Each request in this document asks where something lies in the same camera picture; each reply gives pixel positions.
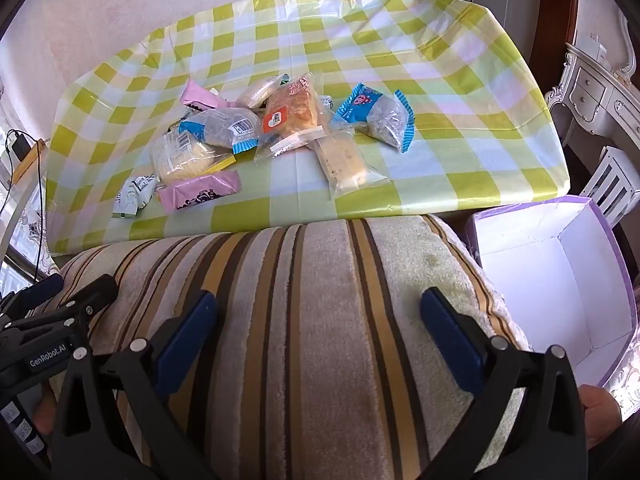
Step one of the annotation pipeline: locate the white ornate mirror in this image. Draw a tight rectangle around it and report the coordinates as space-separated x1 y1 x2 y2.
575 0 640 81

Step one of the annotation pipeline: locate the person's right hand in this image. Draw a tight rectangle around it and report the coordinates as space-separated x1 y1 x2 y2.
580 385 623 451

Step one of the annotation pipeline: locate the blue clear barcode packet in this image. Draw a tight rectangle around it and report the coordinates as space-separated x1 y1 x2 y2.
178 106 263 153

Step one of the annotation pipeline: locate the pink snack packet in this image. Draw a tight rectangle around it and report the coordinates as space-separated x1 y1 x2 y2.
180 79 228 111
156 170 242 213

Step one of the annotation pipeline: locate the blue cartoon snack packet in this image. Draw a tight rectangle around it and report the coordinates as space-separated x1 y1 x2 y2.
332 82 417 153

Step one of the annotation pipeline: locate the person's left hand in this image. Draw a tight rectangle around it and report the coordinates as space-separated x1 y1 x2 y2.
32 394 57 436

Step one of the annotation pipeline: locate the brown wooden door frame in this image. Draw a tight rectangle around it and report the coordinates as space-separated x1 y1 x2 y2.
530 0 581 78

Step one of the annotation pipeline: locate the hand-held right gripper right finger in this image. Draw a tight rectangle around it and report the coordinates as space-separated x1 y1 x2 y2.
419 287 587 480

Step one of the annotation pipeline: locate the yellow checkered tablecloth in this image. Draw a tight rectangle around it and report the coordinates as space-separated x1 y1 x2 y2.
45 0 571 256

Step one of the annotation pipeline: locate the clear pale bread packet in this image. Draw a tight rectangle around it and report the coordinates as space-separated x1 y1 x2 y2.
150 130 237 186

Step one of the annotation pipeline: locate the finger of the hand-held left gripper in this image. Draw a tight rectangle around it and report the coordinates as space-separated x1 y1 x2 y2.
10 275 118 343
0 274 65 317

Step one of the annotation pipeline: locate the orange bread packet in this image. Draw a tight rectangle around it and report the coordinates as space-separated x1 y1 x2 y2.
254 72 333 163

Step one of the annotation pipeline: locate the black cable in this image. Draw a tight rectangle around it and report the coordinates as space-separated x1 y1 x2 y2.
0 129 21 216

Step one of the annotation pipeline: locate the purple cardboard box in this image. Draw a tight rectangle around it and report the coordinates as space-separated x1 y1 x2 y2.
462 196 640 388

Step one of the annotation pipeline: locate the round clear cake packet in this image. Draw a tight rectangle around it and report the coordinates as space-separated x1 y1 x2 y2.
235 72 291 109

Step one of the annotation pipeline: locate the striped beige cushion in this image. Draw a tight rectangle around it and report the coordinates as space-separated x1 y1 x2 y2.
37 214 533 480

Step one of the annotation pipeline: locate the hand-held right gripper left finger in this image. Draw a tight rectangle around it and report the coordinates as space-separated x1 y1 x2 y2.
50 289 219 480

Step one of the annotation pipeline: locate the white ornate dresser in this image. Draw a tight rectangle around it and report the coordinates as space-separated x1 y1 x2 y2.
545 42 640 161

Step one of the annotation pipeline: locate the long clear cracker packet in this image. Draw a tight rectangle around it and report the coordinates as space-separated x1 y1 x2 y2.
312 130 391 202

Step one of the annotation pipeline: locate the white slatted stool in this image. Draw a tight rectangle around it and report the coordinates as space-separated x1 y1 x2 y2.
580 146 640 228

